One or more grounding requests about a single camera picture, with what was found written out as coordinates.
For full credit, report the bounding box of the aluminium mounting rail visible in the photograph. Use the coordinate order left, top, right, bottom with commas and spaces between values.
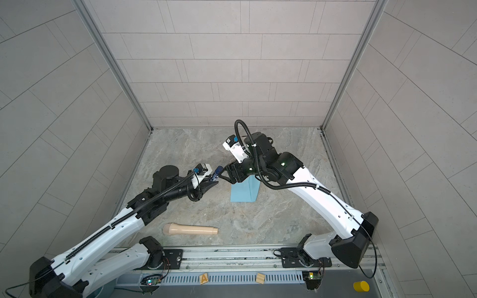
99, 245, 386, 273

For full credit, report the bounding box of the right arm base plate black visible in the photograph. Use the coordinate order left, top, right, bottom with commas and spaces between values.
273, 247, 332, 268

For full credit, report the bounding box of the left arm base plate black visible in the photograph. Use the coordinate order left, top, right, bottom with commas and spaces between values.
146, 249, 183, 270

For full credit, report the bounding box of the plain wooden block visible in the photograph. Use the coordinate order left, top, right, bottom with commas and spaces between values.
255, 273, 266, 284

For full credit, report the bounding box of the teal paper envelope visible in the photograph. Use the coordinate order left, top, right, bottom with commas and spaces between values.
231, 176, 260, 202

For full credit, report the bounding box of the circuit board with wires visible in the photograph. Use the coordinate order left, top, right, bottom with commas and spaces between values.
302, 271, 323, 291
140, 274, 163, 287

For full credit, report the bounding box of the yellow cylinder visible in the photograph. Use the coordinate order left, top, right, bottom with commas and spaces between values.
353, 281, 370, 293

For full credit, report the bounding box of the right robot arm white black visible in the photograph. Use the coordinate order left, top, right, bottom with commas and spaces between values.
224, 119, 379, 269

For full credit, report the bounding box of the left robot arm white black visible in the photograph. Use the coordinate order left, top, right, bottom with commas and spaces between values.
25, 164, 223, 298

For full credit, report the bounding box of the grey slotted cable duct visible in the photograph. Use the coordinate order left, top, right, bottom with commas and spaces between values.
116, 271, 304, 288

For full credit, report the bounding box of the wooden letter A block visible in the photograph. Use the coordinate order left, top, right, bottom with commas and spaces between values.
199, 273, 209, 285

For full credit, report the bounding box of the right circuit board with wires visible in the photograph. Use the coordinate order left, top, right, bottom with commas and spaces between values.
302, 271, 323, 291

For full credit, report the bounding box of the left circuit board with wires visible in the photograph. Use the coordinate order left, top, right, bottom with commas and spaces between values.
140, 274, 163, 287

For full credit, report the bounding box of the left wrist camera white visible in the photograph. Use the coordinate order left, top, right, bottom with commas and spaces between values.
191, 163, 214, 185

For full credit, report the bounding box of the beige plastic toy microphone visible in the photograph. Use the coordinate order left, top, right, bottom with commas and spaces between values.
163, 223, 219, 235

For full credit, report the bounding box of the blue white glue stick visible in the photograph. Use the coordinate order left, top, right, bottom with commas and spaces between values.
210, 166, 224, 182

